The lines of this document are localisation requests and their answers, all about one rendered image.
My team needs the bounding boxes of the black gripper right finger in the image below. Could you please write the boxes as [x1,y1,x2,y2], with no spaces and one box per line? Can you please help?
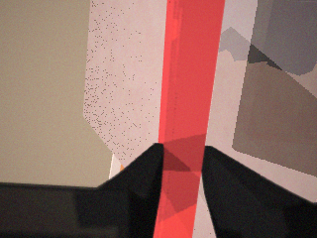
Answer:
[201,146,317,238]

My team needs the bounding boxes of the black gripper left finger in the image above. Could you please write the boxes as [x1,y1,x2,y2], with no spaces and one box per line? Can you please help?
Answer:
[0,143,164,238]

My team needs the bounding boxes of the red box lid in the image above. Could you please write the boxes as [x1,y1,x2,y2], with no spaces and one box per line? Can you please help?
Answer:
[154,0,225,238]

